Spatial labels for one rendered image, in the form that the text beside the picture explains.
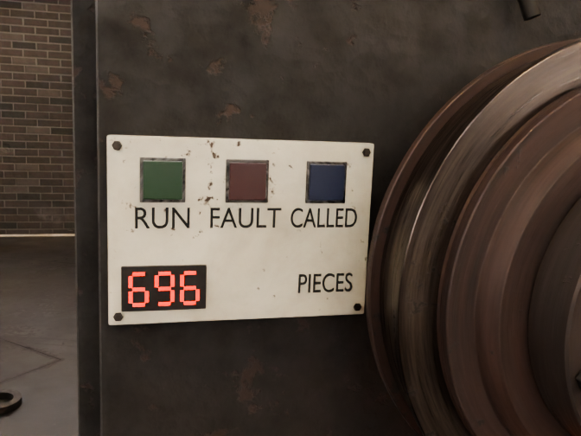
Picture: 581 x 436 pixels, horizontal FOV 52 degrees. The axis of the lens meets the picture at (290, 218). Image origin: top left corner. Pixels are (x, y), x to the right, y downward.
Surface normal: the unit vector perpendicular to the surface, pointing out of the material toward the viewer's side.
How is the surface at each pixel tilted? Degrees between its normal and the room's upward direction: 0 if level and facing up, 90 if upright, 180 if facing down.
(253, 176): 90
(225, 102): 90
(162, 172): 90
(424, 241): 90
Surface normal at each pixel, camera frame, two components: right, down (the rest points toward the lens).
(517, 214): -0.65, -0.33
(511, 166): 0.25, 0.16
